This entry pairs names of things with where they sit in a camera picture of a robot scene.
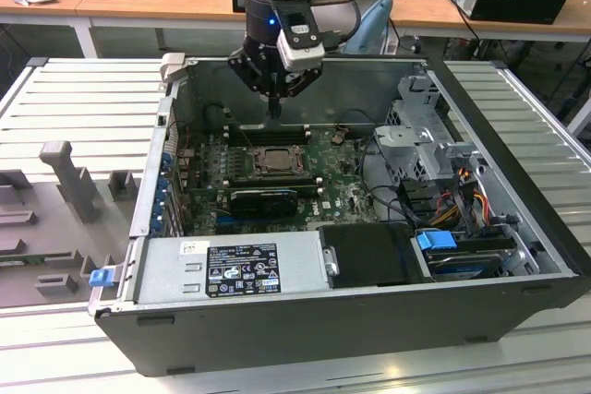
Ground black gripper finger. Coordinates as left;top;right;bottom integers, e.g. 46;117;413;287
227;55;276;118
275;69;323;118

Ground silver topped green CPU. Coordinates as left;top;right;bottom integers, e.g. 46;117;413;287
262;148;296;172

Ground metal socket cover frame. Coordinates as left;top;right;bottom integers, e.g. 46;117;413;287
251;145;306;177

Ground RAM slot white clips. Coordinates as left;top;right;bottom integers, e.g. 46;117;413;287
223;134;316;141
223;180;326;187
223;124;315;132

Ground CPU socket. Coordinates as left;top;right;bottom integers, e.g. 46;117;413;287
247;143;309;179

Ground pale blue teach pendant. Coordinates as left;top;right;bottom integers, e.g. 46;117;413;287
344;0;394;57

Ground green RAM stick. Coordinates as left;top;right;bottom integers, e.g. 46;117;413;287
228;185;327;197
0;253;50;270

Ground silver perforated drive cage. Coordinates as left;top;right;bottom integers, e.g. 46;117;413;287
372;73;488;185

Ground green motherboard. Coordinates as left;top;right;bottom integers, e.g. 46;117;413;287
182;127;387;236

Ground black graphics card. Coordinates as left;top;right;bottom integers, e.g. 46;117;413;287
229;187;300;221

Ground black plastic shroud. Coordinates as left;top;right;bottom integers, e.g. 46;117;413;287
317;221;438;290

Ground blue disk carrier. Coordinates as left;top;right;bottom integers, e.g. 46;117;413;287
415;229;458;267

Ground silver power supply unit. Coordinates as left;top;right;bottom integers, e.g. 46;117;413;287
130;230;334;308

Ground hard disk drive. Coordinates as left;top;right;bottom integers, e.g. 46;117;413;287
425;249;505;282

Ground grey parts rack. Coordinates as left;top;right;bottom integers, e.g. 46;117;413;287
0;139;145;310

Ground blue release latch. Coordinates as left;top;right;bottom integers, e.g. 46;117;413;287
90;268;115;289

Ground black and silver PC case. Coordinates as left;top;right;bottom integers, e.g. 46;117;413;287
87;55;591;379

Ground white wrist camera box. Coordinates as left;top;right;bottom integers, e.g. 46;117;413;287
275;10;324;72

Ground grey case latch handle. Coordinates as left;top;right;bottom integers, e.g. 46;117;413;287
159;52;188;87

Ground orange power wire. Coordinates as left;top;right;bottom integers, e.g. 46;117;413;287
433;193;461;225

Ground yellow power wire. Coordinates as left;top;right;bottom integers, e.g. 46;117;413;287
468;188;491;227

